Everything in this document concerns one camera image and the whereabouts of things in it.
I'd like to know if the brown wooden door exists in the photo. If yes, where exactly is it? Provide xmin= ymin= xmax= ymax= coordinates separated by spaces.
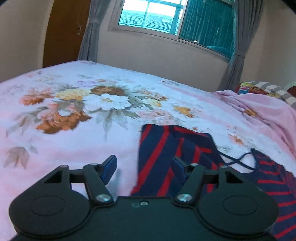
xmin=43 ymin=0 xmax=91 ymax=67

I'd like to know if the red white headboard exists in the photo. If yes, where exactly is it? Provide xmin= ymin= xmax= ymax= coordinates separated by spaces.
xmin=285 ymin=81 xmax=296 ymax=97

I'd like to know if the window with teal glass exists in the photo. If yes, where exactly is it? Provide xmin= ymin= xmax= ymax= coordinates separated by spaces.
xmin=109 ymin=1 xmax=234 ymax=59

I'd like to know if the pink blanket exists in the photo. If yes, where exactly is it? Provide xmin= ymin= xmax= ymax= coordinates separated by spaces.
xmin=213 ymin=90 xmax=295 ymax=158

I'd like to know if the striped pillow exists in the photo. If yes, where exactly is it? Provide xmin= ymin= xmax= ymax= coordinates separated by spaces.
xmin=235 ymin=81 xmax=295 ymax=109

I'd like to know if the grey curtain left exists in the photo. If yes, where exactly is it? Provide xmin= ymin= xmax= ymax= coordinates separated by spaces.
xmin=78 ymin=0 xmax=110 ymax=62

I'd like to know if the floral bed sheet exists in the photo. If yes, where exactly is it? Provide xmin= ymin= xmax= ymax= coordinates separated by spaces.
xmin=1 ymin=61 xmax=295 ymax=240

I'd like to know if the grey curtain right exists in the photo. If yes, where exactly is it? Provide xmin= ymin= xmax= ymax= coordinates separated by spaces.
xmin=217 ymin=0 xmax=264 ymax=91

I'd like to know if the navy red striped sweater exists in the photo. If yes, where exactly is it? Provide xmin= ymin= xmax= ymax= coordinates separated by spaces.
xmin=132 ymin=124 xmax=295 ymax=240

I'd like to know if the grey curtain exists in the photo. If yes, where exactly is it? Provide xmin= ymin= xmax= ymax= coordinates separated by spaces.
xmin=78 ymin=0 xmax=110 ymax=62
xmin=217 ymin=0 xmax=264 ymax=91

